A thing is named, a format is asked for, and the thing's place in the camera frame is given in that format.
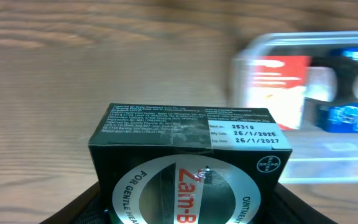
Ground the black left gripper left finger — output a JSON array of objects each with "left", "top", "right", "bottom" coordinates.
[{"left": 40, "top": 182, "right": 104, "bottom": 224}]

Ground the dark green Zam-Buk box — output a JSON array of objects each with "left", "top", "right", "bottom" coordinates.
[{"left": 88, "top": 103, "right": 292, "bottom": 224}]

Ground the blue Kool Fever box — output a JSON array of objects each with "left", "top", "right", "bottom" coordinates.
[{"left": 311, "top": 47, "right": 358, "bottom": 133}]

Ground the dark bottle white cap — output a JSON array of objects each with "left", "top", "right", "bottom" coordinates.
[{"left": 305, "top": 56, "right": 358, "bottom": 105}]

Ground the clear plastic container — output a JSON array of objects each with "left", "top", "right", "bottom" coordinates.
[{"left": 232, "top": 30, "right": 358, "bottom": 184}]

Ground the red Panadol box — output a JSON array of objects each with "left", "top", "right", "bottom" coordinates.
[{"left": 246, "top": 55, "right": 311, "bottom": 130}]

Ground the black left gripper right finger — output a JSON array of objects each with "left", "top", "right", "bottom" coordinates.
[{"left": 268, "top": 184, "right": 337, "bottom": 224}]

